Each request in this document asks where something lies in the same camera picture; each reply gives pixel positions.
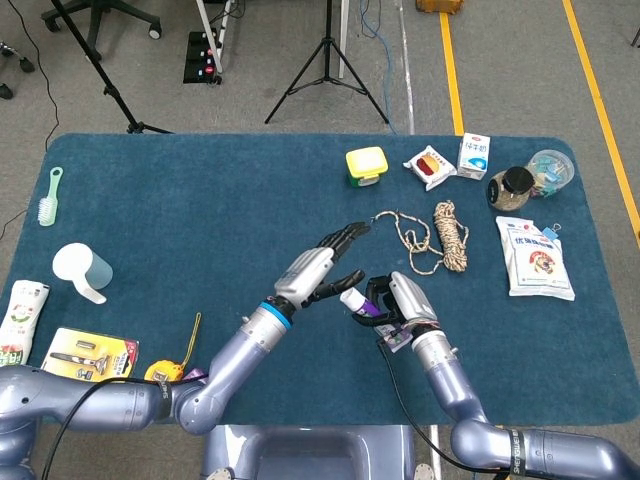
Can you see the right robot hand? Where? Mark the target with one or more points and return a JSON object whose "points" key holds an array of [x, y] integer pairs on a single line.
{"points": [[412, 300]]}

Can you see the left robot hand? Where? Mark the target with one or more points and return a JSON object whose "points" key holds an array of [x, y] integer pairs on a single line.
{"points": [[307, 272]]}

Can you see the purple toothpaste tube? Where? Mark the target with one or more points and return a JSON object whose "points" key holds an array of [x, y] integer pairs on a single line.
{"points": [[352, 300]]}

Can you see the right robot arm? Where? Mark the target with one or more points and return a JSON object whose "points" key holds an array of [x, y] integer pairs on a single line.
{"points": [[450, 380]]}

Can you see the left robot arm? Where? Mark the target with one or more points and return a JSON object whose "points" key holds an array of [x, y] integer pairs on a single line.
{"points": [[235, 360]]}

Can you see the green box yellow lid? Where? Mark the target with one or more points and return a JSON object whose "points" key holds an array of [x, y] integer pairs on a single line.
{"points": [[366, 162]]}

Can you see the white printed pouch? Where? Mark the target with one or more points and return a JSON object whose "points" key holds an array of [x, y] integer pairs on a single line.
{"points": [[535, 260]]}

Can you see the blue table cloth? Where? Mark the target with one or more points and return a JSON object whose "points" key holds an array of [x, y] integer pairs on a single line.
{"points": [[200, 200]]}

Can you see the white red snack packet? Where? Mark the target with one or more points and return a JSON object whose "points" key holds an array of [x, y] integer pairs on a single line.
{"points": [[430, 167]]}

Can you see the purple tissue pack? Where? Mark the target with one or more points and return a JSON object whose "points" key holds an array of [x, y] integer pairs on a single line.
{"points": [[195, 374]]}

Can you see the blue binder clip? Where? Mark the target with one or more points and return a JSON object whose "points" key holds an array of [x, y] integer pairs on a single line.
{"points": [[550, 233]]}

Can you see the white blue milk carton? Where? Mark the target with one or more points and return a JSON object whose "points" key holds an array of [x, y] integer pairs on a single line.
{"points": [[473, 155]]}

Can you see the glass jar black lid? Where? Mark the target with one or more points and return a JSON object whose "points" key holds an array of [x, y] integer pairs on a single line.
{"points": [[517, 181]]}

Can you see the grey robot torso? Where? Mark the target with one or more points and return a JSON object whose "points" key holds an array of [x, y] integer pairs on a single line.
{"points": [[300, 455]]}

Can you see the clear tub of clips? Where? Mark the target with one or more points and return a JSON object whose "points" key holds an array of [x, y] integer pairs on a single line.
{"points": [[552, 170]]}

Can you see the black tripod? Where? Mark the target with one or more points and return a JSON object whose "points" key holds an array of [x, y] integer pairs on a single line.
{"points": [[327, 50]]}

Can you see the white measuring cup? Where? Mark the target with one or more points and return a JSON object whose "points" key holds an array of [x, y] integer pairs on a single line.
{"points": [[80, 265]]}

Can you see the yellow black razor pack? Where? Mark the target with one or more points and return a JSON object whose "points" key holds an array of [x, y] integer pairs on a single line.
{"points": [[90, 350]]}

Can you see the black power strip red switches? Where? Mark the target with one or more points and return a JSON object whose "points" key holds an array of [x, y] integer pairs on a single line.
{"points": [[202, 60]]}

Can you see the green plastic brush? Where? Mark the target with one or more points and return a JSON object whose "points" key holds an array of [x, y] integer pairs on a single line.
{"points": [[48, 207]]}

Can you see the black light stand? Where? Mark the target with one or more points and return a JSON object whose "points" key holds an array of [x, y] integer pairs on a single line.
{"points": [[107, 90]]}

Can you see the white green refill pouch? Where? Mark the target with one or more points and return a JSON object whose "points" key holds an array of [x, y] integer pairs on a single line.
{"points": [[22, 315]]}

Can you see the brown cardboard box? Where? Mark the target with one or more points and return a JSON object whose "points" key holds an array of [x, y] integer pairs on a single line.
{"points": [[440, 5]]}

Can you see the black office chair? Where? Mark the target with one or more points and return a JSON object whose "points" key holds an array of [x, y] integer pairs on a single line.
{"points": [[95, 15]]}

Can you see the black chair base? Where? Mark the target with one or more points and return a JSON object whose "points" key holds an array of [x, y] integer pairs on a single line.
{"points": [[22, 62]]}

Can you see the white straight post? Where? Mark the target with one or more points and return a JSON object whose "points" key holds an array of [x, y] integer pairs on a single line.
{"points": [[344, 40]]}

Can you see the white slanted frame leg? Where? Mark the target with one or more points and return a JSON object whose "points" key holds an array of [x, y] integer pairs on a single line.
{"points": [[212, 40]]}

